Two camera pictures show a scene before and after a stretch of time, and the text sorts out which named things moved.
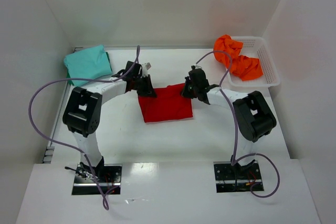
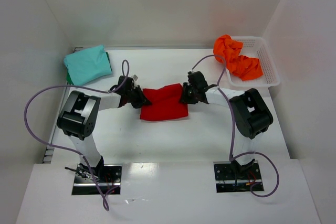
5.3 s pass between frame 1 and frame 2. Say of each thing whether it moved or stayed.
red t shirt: stayed
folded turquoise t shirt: stayed
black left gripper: moved
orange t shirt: stayed
